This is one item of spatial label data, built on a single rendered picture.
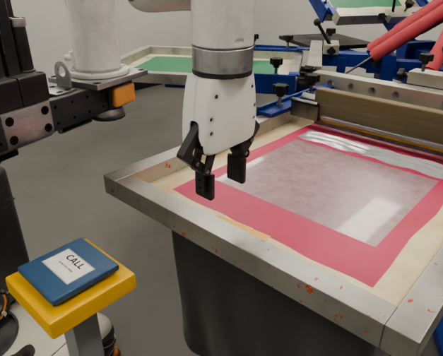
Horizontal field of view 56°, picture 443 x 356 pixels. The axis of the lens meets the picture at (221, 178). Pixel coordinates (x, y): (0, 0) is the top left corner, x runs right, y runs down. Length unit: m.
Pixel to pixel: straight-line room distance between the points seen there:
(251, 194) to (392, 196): 0.26
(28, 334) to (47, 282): 0.96
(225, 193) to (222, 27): 0.39
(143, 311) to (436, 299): 1.51
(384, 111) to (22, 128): 0.77
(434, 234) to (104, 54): 0.69
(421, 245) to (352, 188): 0.19
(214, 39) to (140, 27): 4.75
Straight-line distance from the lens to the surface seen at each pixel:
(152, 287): 2.03
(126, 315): 1.93
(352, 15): 2.11
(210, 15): 0.49
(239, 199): 0.77
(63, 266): 0.62
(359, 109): 1.08
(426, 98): 1.27
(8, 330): 1.62
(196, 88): 0.50
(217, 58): 0.49
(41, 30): 4.61
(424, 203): 0.85
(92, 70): 0.91
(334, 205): 0.78
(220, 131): 0.52
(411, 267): 0.67
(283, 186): 0.83
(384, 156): 1.01
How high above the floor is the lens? 1.34
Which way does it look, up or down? 27 degrees down
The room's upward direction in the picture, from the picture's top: straight up
